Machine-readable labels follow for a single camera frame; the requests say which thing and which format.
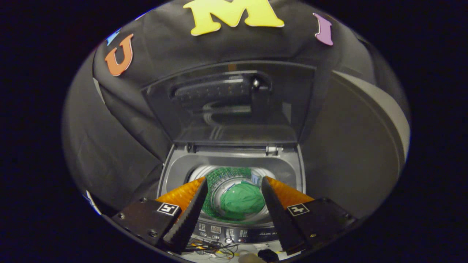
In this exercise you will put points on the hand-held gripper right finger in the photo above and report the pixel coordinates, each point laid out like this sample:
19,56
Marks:
279,219

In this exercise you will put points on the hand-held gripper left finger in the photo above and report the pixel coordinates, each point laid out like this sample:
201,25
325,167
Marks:
188,219

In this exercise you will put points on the green polo shirt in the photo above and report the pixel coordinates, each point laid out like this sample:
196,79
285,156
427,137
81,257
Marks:
241,201

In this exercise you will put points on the grey washing machine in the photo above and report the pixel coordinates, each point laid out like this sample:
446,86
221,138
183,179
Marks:
175,168

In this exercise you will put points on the beige cabinet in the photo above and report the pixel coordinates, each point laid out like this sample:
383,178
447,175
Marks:
347,146

